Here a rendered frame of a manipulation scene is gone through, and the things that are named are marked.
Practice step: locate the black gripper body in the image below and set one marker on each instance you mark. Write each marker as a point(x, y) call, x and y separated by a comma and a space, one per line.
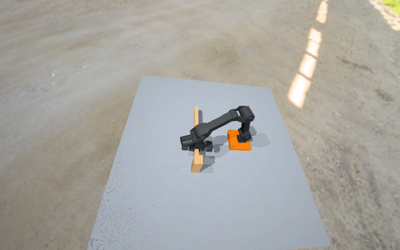
point(208, 146)

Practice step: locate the wooden post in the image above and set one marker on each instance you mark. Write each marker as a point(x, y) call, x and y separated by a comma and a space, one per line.
point(197, 163)

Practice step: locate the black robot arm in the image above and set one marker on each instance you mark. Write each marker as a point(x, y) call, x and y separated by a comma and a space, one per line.
point(203, 130)

